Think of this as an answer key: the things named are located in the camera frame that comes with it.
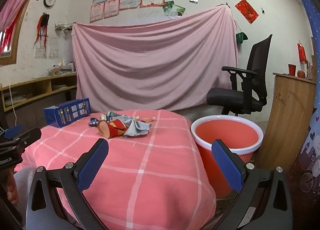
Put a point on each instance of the red cup on cabinet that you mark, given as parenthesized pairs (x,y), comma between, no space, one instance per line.
(292,69)

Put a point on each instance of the grey wrapper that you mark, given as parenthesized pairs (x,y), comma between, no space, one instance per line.
(134,126)

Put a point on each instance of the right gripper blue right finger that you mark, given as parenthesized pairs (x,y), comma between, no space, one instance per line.
(263,199)

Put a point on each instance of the white green sachet wrapper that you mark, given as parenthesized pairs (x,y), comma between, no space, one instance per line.
(110,116)

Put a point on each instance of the pink hanging sheet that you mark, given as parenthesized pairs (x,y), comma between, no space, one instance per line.
(165,65)

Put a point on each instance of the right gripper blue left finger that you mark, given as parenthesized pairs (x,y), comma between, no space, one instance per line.
(44,207)

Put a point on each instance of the dark blue snack wrapper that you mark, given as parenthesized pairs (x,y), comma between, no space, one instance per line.
(93,122)

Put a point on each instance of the wooden cabinet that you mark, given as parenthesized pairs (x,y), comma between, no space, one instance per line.
(288,123)

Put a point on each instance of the green photo on wall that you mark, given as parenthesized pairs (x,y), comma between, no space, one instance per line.
(171,9)

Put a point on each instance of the red black tassel ornament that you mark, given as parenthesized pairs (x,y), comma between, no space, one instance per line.
(42,29)

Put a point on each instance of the orange fruit on cabinet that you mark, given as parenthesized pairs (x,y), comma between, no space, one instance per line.
(301,74)

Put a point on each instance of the pink checkered tablecloth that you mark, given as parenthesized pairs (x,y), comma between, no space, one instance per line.
(156,181)

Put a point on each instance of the wooden window frame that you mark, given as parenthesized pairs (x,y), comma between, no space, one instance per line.
(10,36)

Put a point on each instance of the red paper wall decoration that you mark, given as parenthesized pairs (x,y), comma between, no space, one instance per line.
(247,11)

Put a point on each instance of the red paper cup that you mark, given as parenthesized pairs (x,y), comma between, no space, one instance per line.
(111,129)

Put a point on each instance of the red plastic bucket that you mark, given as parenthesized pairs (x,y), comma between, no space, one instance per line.
(240,135)

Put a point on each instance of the round wall clock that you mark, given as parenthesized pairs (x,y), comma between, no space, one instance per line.
(49,3)

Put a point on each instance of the green hanging bag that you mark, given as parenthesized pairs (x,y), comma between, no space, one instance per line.
(241,37)

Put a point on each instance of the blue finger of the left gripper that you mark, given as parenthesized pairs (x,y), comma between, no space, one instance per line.
(10,133)

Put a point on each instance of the black office chair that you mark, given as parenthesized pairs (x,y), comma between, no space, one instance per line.
(248,93)

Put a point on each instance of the wooden wall shelf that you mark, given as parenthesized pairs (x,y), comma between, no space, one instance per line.
(20,94)

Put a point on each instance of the stack of books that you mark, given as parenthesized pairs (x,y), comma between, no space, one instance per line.
(62,68)

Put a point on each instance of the person's left hand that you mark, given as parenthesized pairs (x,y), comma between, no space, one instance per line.
(12,193)

